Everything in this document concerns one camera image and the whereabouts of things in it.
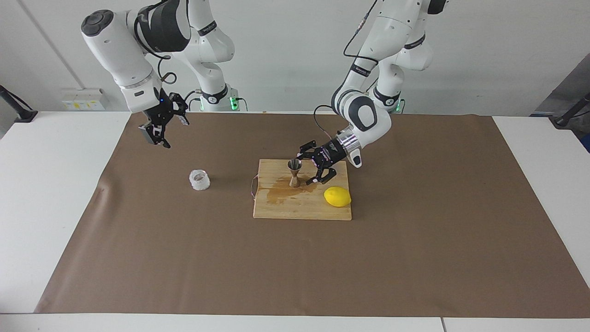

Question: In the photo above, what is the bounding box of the brown table mat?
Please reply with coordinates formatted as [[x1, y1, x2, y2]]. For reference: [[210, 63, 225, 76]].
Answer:
[[35, 111, 590, 319]]

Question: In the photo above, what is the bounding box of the white wall socket box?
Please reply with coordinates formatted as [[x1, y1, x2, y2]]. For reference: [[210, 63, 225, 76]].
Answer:
[[61, 88, 110, 111]]

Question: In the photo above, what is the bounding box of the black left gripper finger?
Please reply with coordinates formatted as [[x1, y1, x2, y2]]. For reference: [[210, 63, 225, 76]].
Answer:
[[297, 140, 321, 161], [305, 166, 338, 186]]

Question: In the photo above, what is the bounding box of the dark grey panel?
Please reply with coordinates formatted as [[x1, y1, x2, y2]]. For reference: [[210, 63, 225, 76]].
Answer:
[[534, 53, 590, 117]]

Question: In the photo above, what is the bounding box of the black camera stand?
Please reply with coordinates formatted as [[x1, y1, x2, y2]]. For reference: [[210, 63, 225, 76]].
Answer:
[[0, 84, 38, 123], [551, 92, 590, 129]]

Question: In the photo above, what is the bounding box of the black base cable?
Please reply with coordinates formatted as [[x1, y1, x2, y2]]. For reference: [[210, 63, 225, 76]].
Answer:
[[183, 90, 203, 112]]

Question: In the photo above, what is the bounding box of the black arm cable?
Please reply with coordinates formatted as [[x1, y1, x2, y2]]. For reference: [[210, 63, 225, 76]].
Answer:
[[313, 0, 385, 139], [134, 0, 180, 86]]

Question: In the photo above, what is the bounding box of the yellow lemon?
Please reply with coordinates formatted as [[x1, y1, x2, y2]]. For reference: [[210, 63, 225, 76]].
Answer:
[[324, 186, 352, 208]]

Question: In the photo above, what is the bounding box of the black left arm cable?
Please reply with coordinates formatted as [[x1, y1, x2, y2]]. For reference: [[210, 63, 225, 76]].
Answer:
[[313, 0, 385, 139]]

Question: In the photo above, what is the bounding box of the clear glass cup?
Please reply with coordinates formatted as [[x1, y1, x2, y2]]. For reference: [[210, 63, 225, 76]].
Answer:
[[189, 169, 211, 191]]

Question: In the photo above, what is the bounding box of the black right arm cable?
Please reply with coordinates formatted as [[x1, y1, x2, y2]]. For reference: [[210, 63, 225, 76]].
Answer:
[[134, 0, 180, 86]]

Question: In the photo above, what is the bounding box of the wooden cutting board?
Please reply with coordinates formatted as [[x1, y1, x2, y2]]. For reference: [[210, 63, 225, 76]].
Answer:
[[250, 159, 353, 221]]

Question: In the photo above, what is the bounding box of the steel double jigger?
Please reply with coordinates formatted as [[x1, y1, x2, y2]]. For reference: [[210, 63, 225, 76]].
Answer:
[[288, 159, 303, 188]]

